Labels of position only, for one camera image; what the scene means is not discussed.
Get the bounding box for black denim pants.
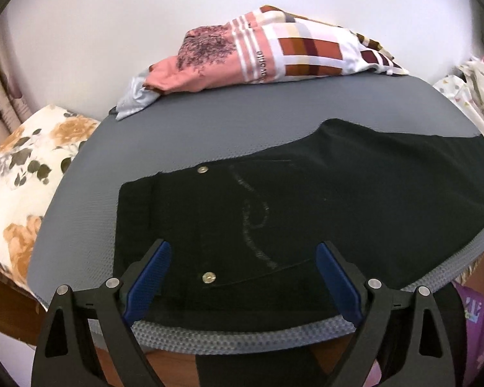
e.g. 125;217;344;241
113;120;484;332

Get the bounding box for purple patterned clothing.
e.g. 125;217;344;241
453;282;484;386

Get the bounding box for white floral orange pillow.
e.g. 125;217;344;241
0;105;99;291

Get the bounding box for light blue white cloth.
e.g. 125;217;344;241
110;68;162;121

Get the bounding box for white dotted fabric pile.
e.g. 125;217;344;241
433;57;484;137

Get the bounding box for pink and plaid folded blanket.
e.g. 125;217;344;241
142;5;408;95

